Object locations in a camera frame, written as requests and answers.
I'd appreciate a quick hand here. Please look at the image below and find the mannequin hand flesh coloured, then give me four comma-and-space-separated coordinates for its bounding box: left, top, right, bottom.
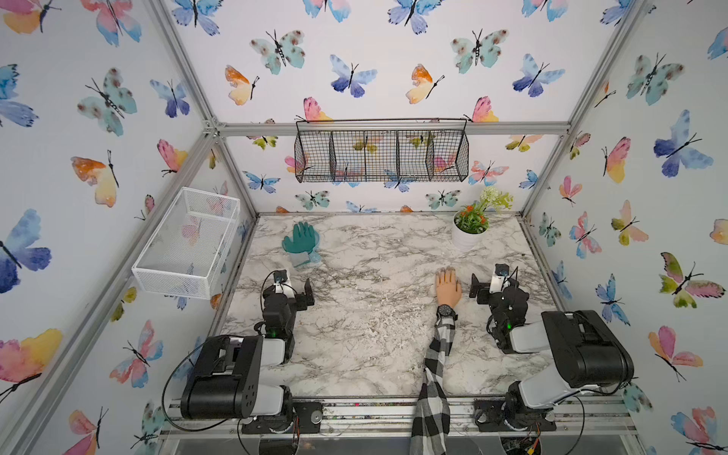
435, 267, 463, 308

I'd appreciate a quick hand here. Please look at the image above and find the black wrist watch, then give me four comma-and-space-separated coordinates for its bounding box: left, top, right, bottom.
437, 304, 458, 322

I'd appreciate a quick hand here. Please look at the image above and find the black white plaid sleeve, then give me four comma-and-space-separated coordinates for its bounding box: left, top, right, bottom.
409, 316, 457, 455

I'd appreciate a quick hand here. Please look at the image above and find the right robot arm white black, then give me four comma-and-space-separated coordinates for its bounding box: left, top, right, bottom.
469, 274, 634, 432

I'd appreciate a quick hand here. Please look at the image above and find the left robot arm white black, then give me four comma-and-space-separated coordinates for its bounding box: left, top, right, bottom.
179, 280, 315, 422

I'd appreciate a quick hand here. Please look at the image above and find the potted plant white pot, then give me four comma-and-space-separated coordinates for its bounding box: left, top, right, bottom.
451, 187, 514, 252

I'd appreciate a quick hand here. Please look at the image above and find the green rubber glove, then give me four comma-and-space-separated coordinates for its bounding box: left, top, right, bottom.
282, 222, 322, 267

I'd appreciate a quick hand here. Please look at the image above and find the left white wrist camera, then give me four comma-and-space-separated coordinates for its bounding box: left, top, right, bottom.
273, 269, 296, 297

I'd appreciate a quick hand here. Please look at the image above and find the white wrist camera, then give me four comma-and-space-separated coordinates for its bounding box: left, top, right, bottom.
273, 269, 296, 297
489, 264, 510, 294

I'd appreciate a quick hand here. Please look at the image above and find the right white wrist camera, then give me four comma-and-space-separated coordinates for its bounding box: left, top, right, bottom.
489, 264, 510, 294

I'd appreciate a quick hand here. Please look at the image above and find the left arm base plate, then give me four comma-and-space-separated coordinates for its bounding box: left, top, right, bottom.
242, 401, 323, 435

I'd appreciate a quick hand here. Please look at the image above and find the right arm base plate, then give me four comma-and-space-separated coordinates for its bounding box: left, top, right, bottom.
473, 397, 557, 432

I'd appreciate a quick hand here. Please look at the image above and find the white mesh wall basket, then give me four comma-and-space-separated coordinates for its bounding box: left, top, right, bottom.
132, 187, 241, 299

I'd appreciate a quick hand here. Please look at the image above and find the aluminium front rail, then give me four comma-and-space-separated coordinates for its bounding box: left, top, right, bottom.
160, 395, 637, 440

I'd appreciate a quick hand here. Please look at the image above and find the black wire wall basket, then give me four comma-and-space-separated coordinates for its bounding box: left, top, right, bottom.
290, 119, 470, 184

